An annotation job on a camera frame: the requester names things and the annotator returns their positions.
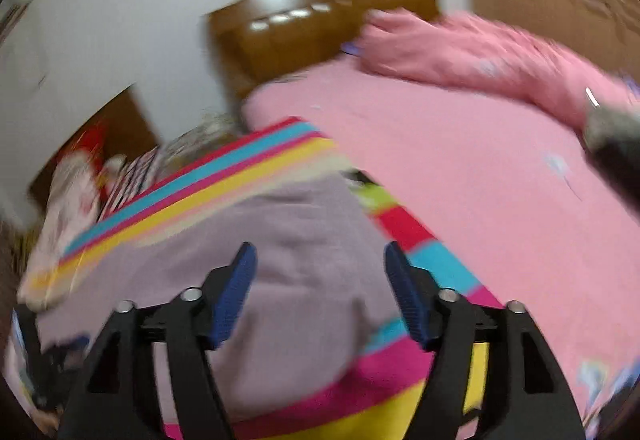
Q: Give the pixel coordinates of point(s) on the grey and black garment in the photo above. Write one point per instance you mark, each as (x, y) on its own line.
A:
(615, 155)

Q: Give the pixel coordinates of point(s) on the purple pants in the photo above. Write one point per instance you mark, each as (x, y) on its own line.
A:
(300, 270)

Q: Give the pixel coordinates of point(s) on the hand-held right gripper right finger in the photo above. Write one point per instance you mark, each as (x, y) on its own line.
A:
(407, 295)

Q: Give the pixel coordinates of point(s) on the pink quilt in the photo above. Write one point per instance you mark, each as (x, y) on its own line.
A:
(475, 50)

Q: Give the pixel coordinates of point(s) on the small dark wooden headboard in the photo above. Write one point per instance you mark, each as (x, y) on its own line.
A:
(125, 125)

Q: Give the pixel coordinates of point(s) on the floral white pillow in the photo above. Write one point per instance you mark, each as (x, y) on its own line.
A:
(65, 210)

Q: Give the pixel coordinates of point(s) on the pink bedsheet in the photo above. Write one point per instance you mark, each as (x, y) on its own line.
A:
(475, 170)

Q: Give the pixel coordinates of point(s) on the plaid sheet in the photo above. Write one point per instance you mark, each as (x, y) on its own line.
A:
(135, 180)

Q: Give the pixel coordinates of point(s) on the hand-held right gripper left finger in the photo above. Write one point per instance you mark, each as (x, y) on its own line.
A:
(232, 295)

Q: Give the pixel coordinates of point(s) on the small purple cloth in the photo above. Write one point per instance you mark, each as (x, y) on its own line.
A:
(351, 49)

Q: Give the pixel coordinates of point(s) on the striped colourful blanket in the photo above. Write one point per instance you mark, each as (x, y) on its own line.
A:
(200, 180)

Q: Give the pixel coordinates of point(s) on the large glossy wooden headboard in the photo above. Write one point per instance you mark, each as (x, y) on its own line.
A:
(300, 40)

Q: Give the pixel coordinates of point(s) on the nightstand with floral cloth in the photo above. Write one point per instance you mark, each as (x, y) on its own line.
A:
(210, 135)

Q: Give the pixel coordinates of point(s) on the red pillow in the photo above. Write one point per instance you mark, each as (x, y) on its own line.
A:
(92, 140)

